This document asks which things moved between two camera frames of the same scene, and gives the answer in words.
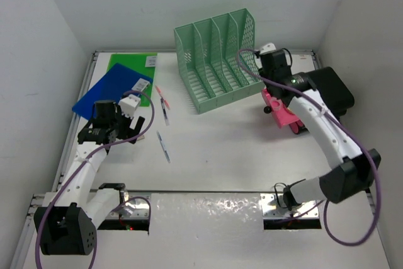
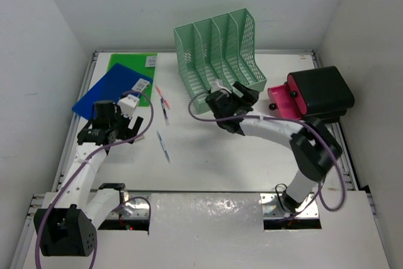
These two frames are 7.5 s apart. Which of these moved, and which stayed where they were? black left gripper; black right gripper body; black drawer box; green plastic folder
Moved: black right gripper body
Stayed: green plastic folder; black left gripper; black drawer box
